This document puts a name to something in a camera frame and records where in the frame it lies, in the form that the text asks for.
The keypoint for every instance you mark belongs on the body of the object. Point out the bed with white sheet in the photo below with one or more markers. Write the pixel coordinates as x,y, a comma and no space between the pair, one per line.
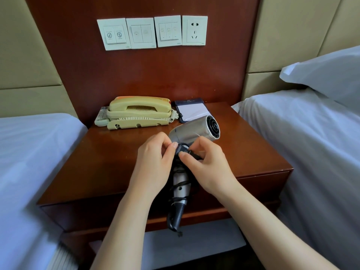
31,171
315,154

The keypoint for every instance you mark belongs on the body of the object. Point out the white two-rocker switch panel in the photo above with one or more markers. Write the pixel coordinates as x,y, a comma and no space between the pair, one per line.
141,33

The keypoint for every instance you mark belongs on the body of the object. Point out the person's left thumb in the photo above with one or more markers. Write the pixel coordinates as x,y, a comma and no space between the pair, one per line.
170,154

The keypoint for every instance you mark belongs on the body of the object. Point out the silver hair dryer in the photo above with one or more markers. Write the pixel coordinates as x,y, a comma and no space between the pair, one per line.
194,130

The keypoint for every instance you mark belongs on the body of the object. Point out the white two-button switch panel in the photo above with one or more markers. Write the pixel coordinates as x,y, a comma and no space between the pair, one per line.
114,34

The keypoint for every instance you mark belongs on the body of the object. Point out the person's right forearm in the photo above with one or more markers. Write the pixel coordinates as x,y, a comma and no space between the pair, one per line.
264,233

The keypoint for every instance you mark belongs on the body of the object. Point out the white wall socket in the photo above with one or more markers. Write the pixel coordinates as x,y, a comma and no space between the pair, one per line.
194,30

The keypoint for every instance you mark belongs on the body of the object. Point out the person's left hand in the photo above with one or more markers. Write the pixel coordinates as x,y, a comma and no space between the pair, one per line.
149,163

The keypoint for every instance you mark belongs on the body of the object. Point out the white pillow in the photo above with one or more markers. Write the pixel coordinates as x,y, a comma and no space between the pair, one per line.
329,73

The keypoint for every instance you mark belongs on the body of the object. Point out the brown wooden nightstand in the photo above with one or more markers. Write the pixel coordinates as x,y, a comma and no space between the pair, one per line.
107,165

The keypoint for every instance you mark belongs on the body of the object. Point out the white three-rocker switch panel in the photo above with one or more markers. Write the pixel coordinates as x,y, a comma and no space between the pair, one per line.
168,31

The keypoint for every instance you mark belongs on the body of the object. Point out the white remote control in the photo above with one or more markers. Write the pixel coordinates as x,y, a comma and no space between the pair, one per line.
101,118

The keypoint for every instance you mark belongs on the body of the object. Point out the person's right hand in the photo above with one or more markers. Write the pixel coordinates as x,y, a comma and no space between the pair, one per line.
213,171

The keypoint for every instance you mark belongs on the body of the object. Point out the brown wooden wall panel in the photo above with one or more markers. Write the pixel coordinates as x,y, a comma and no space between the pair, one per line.
140,73

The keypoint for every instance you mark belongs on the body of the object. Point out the person's left forearm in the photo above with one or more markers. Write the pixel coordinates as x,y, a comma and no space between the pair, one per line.
126,230

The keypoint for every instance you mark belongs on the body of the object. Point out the person's right thumb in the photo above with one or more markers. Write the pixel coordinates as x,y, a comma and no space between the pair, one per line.
189,160

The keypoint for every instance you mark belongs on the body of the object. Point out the notepad in dark holder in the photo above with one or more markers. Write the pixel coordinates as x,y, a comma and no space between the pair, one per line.
194,109

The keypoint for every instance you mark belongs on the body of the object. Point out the beige padded headboard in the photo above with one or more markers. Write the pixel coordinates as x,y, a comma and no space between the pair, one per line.
25,59
289,33

